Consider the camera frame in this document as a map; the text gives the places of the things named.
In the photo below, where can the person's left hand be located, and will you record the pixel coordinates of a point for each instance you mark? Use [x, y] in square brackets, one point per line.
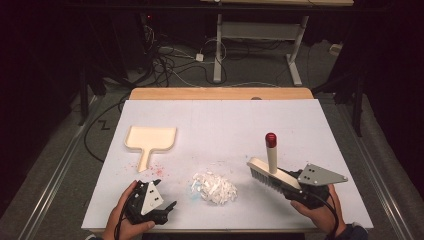
[120, 226]

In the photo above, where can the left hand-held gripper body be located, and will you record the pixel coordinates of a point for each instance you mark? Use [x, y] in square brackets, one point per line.
[151, 200]

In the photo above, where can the scattered red crumbs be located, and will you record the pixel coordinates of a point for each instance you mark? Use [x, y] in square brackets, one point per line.
[157, 170]

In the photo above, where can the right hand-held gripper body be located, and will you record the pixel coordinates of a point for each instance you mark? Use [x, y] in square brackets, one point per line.
[320, 175]

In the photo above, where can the wooden table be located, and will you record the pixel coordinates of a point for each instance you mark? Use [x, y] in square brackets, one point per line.
[216, 93]

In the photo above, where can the white table mat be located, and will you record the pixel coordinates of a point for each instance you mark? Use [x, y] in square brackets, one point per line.
[216, 116]

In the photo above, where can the pile of white paper scraps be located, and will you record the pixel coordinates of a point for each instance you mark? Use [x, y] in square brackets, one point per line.
[215, 188]

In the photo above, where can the aluminium floor rail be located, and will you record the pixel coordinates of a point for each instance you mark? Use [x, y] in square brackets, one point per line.
[50, 186]
[376, 173]

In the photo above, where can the small white box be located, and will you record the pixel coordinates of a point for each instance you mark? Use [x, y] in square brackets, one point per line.
[335, 49]

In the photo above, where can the cream plastic dustpan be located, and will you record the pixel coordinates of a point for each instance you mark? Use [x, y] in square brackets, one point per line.
[150, 139]

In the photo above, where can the white power adapter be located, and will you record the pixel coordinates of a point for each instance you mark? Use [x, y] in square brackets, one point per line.
[199, 57]

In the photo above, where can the white metal desk frame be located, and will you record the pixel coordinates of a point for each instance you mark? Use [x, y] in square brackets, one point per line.
[218, 50]

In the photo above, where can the person's right hand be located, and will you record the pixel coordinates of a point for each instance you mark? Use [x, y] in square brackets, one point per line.
[323, 216]

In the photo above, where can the black metal stand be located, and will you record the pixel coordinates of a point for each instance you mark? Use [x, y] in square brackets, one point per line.
[358, 106]
[83, 100]

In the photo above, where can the cream brush with red cap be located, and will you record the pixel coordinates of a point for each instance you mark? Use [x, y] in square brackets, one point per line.
[271, 166]

